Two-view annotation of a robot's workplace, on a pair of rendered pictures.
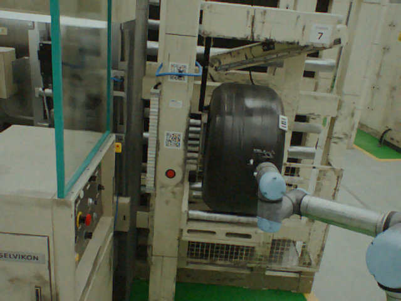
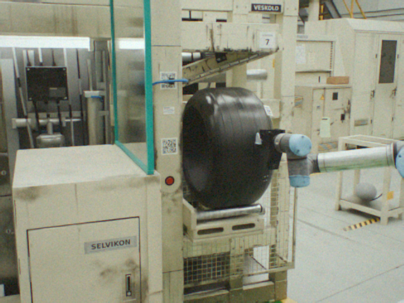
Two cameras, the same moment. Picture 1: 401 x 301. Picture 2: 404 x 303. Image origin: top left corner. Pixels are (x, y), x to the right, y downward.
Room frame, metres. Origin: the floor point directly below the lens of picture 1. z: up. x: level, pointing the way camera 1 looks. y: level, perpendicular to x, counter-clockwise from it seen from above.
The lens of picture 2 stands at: (-0.34, 0.63, 1.59)
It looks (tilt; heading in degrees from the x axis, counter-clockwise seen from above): 11 degrees down; 342
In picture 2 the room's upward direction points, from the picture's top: straight up
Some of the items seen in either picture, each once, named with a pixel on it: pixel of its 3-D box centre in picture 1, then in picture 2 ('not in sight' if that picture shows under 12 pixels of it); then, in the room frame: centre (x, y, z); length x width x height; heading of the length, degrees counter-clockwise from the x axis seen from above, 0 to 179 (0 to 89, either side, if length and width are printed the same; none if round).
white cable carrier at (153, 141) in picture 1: (153, 142); not in sight; (1.63, 0.21, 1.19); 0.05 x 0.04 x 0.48; 2
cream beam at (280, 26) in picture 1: (265, 24); (216, 38); (1.99, -0.25, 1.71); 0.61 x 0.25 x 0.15; 92
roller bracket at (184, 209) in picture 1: (185, 198); (180, 207); (1.69, 0.05, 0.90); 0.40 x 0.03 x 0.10; 2
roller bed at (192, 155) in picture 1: (183, 141); not in sight; (2.06, 0.10, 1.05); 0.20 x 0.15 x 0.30; 92
